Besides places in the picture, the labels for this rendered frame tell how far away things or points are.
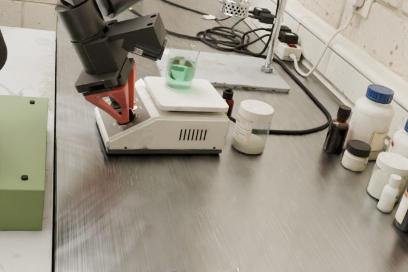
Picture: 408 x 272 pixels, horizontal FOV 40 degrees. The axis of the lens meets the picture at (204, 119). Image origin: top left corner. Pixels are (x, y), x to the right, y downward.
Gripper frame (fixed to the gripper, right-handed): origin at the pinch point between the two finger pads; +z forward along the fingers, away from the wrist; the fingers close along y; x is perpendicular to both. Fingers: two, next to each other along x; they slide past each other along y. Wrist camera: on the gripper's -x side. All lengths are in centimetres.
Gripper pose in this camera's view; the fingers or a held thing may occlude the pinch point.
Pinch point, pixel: (125, 112)
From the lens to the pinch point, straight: 90.1
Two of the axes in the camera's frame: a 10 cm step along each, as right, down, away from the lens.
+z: 2.9, 7.8, 5.5
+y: 1.2, -6.0, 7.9
